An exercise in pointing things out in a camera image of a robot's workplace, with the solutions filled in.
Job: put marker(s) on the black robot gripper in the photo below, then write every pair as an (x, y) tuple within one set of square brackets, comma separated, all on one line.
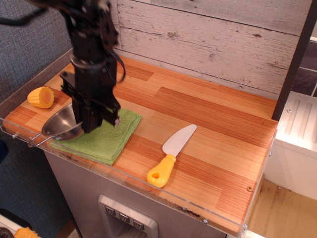
[(91, 91)]

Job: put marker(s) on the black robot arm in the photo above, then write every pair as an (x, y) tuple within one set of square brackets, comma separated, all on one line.
[(93, 36)]

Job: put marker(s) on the green folded cloth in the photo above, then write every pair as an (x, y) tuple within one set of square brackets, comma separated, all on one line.
[(105, 143)]

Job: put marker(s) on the yellow toy corn cob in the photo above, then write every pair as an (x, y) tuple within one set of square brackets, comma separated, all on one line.
[(42, 97)]

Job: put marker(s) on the clear acrylic front guard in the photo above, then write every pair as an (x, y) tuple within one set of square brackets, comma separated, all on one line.
[(216, 174)]

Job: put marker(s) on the silver dispenser panel with buttons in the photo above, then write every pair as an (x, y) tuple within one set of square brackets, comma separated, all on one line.
[(121, 221)]

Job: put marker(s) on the yellow object bottom left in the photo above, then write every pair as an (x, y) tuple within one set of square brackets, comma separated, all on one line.
[(25, 233)]

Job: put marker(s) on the yellow handled toy knife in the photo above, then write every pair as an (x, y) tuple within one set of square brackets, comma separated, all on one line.
[(159, 175)]

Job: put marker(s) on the dark wooden right post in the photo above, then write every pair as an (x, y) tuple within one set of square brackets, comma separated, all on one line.
[(296, 61)]

